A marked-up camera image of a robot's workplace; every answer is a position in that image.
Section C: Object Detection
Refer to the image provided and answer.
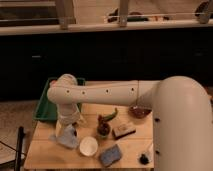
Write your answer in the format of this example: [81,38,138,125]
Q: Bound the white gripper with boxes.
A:
[56,103,80,135]

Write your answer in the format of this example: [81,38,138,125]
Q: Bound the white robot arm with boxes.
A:
[47,76,213,171]

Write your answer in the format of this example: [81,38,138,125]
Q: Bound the green plastic tray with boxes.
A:
[34,77,85,122]

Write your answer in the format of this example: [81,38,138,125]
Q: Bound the green pepper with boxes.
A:
[102,108,118,122]

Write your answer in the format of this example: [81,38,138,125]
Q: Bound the blue sponge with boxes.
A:
[99,144,122,167]

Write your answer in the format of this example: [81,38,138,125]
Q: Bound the brown rectangular block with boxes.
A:
[112,122,136,139]

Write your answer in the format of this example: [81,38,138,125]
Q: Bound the brown round bowl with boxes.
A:
[129,106,151,119]

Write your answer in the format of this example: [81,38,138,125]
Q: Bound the black stand left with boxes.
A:
[14,126,25,171]

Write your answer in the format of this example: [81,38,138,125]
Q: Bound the small black object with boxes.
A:
[139,154,149,165]

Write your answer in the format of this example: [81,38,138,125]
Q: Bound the wooden railing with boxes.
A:
[0,0,213,35]

